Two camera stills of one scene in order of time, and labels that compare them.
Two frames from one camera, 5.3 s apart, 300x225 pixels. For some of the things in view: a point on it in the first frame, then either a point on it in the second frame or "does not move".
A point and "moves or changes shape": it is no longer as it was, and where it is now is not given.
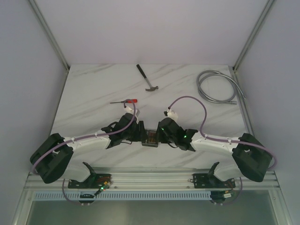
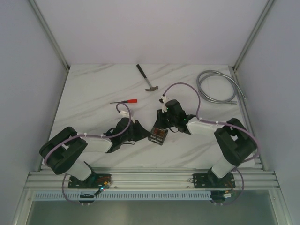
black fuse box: [151, 138] moves or changes shape
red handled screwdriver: [132, 101] does not move
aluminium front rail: [152, 180] does not move
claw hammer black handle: [152, 88] does not move
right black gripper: [160, 137] to [159, 122]
